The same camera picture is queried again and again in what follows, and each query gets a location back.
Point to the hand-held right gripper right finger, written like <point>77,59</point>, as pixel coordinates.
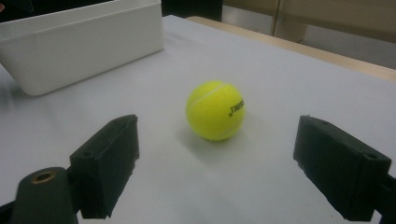
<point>339,168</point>

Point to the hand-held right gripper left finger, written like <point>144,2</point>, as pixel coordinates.
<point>102,161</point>

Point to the white plastic bin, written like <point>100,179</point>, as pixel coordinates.
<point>77,53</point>

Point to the yellow tennis ball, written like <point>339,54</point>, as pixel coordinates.
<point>215,110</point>

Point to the white foam board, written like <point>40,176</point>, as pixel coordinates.
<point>249,174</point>

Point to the light wooden desk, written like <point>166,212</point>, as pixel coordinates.
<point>342,18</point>

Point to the black curtain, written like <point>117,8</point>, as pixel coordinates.
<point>193,7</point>

